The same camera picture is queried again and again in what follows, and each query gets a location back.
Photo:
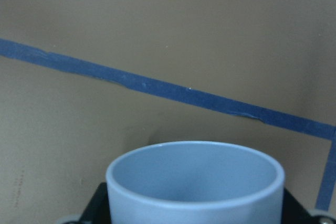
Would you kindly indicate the light blue cup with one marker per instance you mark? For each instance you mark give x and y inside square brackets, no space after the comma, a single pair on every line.
[195,182]

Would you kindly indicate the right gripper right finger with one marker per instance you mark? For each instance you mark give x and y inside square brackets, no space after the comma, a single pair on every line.
[293,212]

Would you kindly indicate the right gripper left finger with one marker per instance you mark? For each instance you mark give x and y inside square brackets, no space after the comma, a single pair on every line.
[96,211]

